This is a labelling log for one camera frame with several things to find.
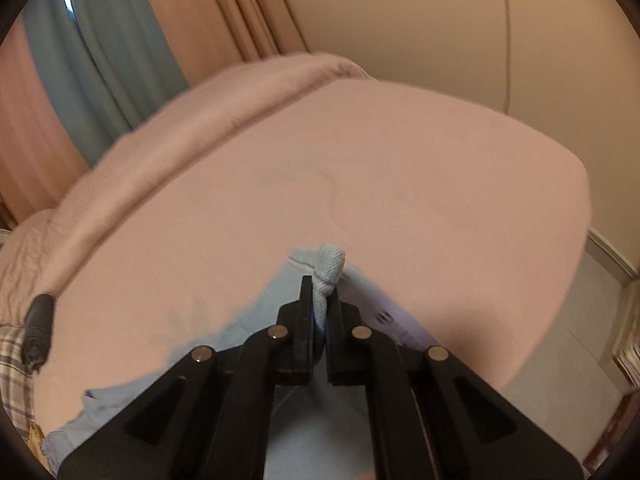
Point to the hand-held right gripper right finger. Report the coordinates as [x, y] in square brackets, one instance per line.
[336, 310]

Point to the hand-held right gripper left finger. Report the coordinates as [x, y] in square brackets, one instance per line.
[306, 294]

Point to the light blue denim pants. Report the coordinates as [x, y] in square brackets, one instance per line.
[325, 260]

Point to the bed with pink sheet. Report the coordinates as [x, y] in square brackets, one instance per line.
[360, 185]

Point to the pink duvet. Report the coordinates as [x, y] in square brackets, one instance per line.
[200, 115]

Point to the black pouch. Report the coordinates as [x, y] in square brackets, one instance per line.
[40, 325]

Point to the pink quilted pillow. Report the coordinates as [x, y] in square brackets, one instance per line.
[22, 260]

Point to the stack of papers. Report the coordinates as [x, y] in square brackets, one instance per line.
[627, 355]

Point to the plaid cloth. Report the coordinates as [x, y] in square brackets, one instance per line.
[15, 375]

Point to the brown patterned cloth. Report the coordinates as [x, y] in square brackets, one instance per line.
[36, 437]

